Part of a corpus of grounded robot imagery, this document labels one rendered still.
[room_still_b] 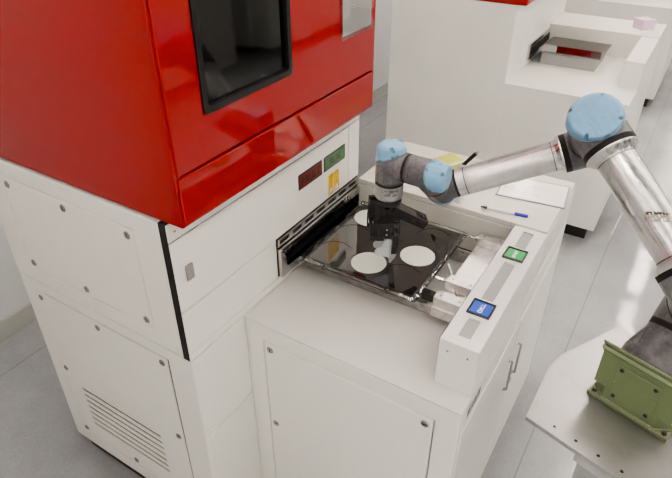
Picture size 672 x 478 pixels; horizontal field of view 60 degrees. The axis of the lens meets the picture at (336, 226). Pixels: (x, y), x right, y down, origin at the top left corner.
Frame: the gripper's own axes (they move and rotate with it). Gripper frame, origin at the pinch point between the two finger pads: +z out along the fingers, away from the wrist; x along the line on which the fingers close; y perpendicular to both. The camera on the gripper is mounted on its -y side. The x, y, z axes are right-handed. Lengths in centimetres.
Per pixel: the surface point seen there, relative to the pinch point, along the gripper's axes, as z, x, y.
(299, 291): 9.3, 1.7, 26.5
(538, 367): 91, -40, -75
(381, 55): 54, -369, -50
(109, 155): -43, 19, 65
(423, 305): 6.8, 13.0, -6.8
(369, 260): 1.2, -0.9, 6.4
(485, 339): -4.8, 38.7, -14.8
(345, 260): 1.3, -1.4, 13.1
